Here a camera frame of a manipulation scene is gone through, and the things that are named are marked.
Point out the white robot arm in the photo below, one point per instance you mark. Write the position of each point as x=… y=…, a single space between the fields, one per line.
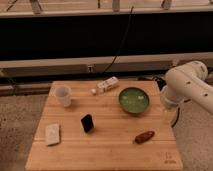
x=184 y=82

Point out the black standing eraser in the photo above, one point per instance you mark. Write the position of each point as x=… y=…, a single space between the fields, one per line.
x=87 y=123

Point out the green bowl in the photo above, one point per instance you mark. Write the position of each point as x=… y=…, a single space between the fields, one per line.
x=133 y=100

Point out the translucent plastic cup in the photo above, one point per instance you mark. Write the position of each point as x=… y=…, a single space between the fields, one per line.
x=63 y=95

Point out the brown oblong object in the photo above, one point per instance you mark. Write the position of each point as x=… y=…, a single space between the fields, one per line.
x=143 y=137

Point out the white flat sponge block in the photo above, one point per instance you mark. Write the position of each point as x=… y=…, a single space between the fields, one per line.
x=52 y=134

